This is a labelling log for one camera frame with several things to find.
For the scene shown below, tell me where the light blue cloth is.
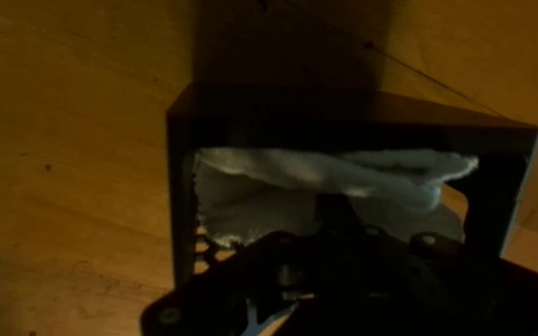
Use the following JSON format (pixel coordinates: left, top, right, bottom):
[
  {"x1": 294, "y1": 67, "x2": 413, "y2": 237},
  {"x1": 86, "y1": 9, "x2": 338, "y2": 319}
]
[{"x1": 193, "y1": 145, "x2": 482, "y2": 248}]

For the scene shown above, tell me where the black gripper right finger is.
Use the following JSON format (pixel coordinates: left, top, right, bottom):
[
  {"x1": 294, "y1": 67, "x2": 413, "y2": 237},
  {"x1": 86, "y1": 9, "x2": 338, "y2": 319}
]
[{"x1": 338, "y1": 192, "x2": 471, "y2": 283}]

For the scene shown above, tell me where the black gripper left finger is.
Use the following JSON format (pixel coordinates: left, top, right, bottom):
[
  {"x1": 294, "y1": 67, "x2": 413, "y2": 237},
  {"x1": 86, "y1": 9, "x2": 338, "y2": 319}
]
[{"x1": 230, "y1": 192, "x2": 340, "y2": 294}]

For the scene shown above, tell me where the black perforated box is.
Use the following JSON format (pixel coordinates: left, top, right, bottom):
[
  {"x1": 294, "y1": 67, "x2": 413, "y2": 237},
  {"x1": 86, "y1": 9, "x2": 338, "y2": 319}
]
[{"x1": 165, "y1": 80, "x2": 538, "y2": 287}]

